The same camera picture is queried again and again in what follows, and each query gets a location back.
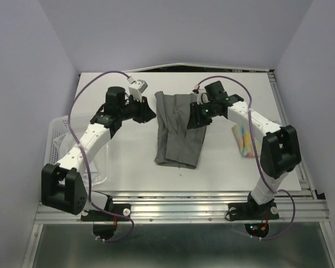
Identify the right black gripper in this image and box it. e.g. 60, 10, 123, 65
185, 100, 216, 129

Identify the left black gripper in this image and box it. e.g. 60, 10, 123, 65
119, 95, 156, 124

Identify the grey skirt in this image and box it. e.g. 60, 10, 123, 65
155, 91, 207, 169

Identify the floral pastel skirt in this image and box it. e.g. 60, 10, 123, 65
232, 125, 255, 157

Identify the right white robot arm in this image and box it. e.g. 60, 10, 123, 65
187, 80, 302, 221

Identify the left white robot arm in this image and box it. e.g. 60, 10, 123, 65
41, 80, 156, 220

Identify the white plastic laundry basket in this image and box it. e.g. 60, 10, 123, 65
44, 114, 109, 186

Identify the white skirt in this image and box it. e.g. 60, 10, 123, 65
53, 132, 105, 185

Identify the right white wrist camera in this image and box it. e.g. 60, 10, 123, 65
193, 85, 209, 104

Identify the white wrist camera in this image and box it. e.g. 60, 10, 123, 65
193, 85, 209, 104
128, 77, 148, 102

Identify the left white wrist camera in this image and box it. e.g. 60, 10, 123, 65
128, 77, 148, 102

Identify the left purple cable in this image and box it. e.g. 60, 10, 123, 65
67, 71, 136, 243

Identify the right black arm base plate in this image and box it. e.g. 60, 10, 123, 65
225, 203, 280, 221

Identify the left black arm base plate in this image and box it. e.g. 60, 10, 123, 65
80, 203, 131, 222

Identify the aluminium frame rail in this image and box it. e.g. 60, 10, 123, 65
22, 189, 335, 267

